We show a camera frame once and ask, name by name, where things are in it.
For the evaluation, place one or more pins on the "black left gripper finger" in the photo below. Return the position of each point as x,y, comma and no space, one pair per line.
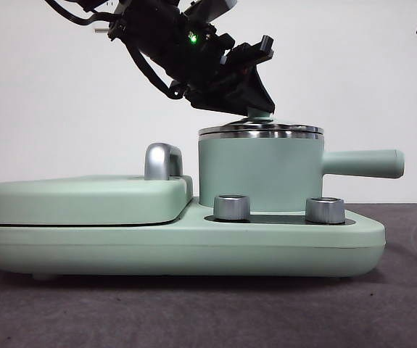
215,101
255,90

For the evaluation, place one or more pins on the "glass pot lid green knob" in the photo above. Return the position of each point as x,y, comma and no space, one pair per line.
284,128

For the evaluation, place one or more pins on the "silver control knob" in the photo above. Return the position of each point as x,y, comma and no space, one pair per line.
325,210
231,208

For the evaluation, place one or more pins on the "mint green breakfast machine base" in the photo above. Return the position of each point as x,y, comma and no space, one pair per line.
193,250

